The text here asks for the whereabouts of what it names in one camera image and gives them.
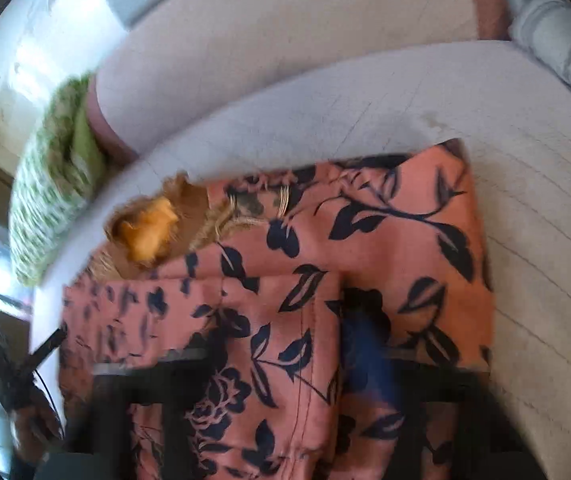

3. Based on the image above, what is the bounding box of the green patterned pillow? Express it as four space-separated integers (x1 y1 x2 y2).
8 72 114 288

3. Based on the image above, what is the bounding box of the white crumpled cloth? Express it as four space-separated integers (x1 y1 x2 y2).
508 0 571 121

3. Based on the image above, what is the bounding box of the white pink-edged cushion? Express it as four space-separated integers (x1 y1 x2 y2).
88 0 513 163

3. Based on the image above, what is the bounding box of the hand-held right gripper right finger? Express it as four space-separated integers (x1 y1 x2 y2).
338 284 533 480

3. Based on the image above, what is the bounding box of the orange floral print garment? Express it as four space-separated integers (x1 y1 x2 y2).
58 140 496 480

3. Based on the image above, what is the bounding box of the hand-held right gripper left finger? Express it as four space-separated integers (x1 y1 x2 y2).
90 347 222 480

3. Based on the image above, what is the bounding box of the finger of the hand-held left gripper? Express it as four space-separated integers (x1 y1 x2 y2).
0 324 69 413

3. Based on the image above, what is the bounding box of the yellow orange cloth piece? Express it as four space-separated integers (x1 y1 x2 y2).
106 195 180 268

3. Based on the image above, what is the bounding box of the white quilted blanket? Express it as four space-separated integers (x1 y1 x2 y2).
33 52 571 480

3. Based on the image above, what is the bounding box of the person's left hand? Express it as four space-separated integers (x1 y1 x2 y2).
12 400 65 463

